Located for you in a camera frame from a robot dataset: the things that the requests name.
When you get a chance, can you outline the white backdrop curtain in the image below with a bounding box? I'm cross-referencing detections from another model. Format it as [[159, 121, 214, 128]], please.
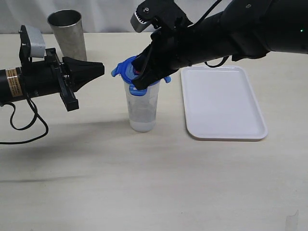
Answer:
[[0, 0, 308, 35]]

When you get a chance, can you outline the blue plastic container lid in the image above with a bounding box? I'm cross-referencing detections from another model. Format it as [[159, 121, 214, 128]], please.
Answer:
[[111, 56, 160, 97]]

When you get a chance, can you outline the clear plastic tall container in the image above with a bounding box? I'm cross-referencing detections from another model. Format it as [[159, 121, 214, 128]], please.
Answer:
[[124, 82, 160, 132]]

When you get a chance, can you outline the stainless steel tumbler cup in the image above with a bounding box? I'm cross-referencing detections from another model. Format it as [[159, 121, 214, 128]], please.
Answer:
[[47, 9, 87, 61]]

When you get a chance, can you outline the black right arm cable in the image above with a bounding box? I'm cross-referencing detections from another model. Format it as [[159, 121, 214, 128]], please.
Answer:
[[197, 0, 229, 68]]

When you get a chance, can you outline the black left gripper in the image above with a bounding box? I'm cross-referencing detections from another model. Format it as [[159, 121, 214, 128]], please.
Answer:
[[19, 27, 105, 111]]

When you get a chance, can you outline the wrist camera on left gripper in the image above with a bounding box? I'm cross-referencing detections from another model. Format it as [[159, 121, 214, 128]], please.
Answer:
[[21, 25, 46, 58]]

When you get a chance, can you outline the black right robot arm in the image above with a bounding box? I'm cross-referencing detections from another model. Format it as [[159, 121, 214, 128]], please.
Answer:
[[131, 0, 308, 90]]

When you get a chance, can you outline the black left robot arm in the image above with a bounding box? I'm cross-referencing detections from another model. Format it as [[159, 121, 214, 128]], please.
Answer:
[[0, 25, 105, 111]]

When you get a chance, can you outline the white rectangular plastic tray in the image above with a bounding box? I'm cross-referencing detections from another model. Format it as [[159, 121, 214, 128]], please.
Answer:
[[180, 66, 268, 141]]

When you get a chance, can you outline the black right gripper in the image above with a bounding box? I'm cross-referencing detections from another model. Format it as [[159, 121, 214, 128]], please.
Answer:
[[132, 0, 200, 90]]

